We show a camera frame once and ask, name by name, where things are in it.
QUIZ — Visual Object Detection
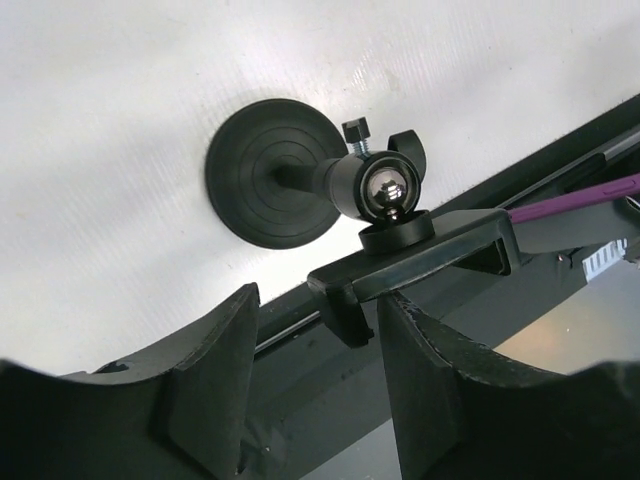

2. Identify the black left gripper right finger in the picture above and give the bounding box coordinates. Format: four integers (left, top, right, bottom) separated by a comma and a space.
377, 293, 639, 479

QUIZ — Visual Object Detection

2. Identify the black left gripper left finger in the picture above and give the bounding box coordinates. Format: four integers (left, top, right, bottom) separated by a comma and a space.
1, 283, 260, 479

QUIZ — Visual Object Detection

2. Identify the black phone stand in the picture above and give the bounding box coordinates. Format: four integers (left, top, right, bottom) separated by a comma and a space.
204, 98, 521, 348

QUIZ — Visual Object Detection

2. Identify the white cable duct right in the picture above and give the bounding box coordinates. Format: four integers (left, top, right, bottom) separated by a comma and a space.
582, 239, 628, 282

